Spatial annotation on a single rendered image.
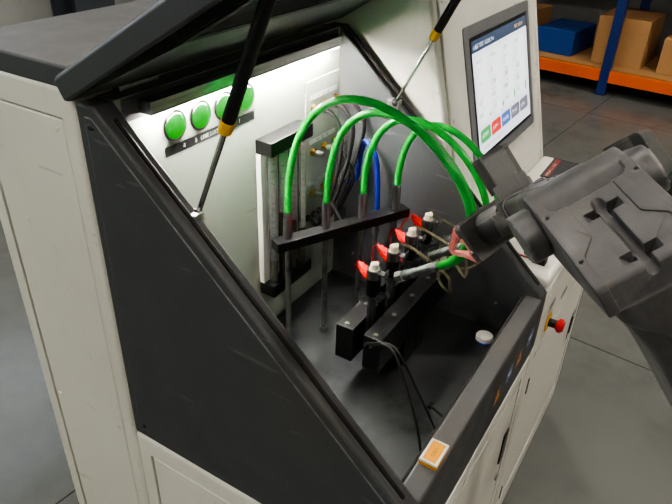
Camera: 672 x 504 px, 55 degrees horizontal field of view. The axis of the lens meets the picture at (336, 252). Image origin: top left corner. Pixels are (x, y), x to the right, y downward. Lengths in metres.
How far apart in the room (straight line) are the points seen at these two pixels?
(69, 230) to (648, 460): 2.08
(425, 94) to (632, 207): 1.00
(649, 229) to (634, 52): 6.05
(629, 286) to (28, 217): 1.02
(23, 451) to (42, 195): 1.48
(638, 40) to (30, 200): 5.79
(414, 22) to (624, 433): 1.77
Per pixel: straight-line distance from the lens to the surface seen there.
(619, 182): 0.48
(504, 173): 0.93
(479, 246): 1.01
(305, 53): 1.30
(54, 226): 1.18
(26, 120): 1.12
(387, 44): 1.45
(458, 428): 1.13
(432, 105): 1.43
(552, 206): 0.49
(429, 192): 1.45
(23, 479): 2.44
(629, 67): 6.52
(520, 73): 1.88
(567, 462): 2.47
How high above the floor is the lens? 1.75
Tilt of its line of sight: 32 degrees down
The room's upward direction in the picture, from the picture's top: 2 degrees clockwise
